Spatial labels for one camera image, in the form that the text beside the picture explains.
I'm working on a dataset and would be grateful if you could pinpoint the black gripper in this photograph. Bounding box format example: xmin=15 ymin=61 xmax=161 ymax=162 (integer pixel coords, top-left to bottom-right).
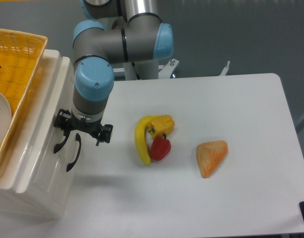
xmin=53 ymin=109 xmax=113 ymax=146

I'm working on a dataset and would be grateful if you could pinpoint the black top drawer handle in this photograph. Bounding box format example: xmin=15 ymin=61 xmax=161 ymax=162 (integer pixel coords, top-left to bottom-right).
xmin=53 ymin=130 xmax=70 ymax=154

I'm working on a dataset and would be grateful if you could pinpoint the black drawer handle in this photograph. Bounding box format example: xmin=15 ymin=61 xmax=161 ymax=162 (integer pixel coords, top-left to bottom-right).
xmin=66 ymin=133 xmax=82 ymax=172
xmin=53 ymin=130 xmax=70 ymax=154

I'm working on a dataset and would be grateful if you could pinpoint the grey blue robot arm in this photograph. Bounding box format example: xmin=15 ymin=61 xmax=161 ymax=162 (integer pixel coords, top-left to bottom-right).
xmin=54 ymin=0 xmax=174 ymax=143

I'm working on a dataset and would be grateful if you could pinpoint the white drawer cabinet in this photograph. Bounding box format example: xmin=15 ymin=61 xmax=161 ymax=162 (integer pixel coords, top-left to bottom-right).
xmin=0 ymin=49 xmax=91 ymax=219

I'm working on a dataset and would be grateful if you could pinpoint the yellow banana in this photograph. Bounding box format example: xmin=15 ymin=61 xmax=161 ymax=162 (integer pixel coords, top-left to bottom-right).
xmin=134 ymin=116 xmax=156 ymax=166

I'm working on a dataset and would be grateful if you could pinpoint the yellow bell pepper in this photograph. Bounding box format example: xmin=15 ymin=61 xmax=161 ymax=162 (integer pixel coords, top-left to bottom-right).
xmin=147 ymin=115 xmax=175 ymax=139

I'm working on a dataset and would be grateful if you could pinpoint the red bell pepper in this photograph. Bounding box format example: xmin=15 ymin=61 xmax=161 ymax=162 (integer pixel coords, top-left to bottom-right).
xmin=150 ymin=134 xmax=171 ymax=161

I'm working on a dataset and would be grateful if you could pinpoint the white plate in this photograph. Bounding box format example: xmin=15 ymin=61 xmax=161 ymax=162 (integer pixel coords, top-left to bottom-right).
xmin=0 ymin=93 xmax=12 ymax=144

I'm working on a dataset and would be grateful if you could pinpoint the yellow woven basket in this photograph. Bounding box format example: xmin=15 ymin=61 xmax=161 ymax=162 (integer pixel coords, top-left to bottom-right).
xmin=0 ymin=28 xmax=48 ymax=165

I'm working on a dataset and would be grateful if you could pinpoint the orange triangular bread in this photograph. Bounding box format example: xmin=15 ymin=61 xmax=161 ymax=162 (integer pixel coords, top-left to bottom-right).
xmin=196 ymin=140 xmax=228 ymax=179

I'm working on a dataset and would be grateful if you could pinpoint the black bottom drawer handle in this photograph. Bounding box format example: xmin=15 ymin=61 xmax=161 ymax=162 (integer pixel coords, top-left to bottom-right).
xmin=66 ymin=133 xmax=82 ymax=172

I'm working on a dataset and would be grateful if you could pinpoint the black cable on pedestal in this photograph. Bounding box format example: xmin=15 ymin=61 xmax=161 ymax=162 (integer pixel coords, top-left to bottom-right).
xmin=130 ymin=61 xmax=142 ymax=80

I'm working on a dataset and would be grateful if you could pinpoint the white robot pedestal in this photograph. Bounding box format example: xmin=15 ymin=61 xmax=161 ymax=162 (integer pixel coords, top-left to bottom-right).
xmin=114 ymin=58 xmax=180 ymax=81

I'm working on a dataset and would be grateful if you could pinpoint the white table clamp bracket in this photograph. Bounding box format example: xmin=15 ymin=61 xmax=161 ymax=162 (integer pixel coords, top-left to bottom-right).
xmin=221 ymin=61 xmax=230 ymax=76

